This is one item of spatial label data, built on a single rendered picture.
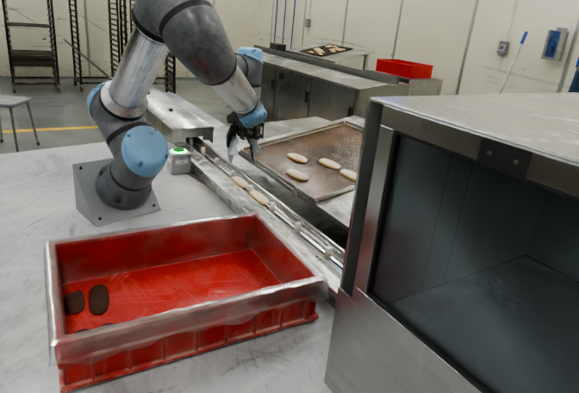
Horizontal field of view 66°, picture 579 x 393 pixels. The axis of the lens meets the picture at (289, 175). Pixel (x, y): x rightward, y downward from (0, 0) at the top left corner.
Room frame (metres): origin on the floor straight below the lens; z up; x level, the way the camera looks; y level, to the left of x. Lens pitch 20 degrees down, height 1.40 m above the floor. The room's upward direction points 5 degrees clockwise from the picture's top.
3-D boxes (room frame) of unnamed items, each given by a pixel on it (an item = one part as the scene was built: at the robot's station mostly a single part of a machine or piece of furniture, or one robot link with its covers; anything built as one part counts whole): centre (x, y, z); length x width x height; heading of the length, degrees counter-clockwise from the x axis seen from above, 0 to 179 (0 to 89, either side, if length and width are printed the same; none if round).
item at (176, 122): (2.27, 0.75, 0.89); 1.25 x 0.18 x 0.09; 33
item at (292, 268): (0.76, 0.19, 0.87); 0.49 x 0.34 x 0.10; 121
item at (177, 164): (1.50, 0.40, 0.84); 0.08 x 0.08 x 0.11; 33
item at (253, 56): (1.35, 0.15, 1.23); 0.09 x 0.08 x 0.11; 143
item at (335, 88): (5.58, -0.24, 0.51); 3.00 x 1.26 x 1.03; 33
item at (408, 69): (4.97, -1.13, 0.93); 0.51 x 0.36 x 0.13; 37
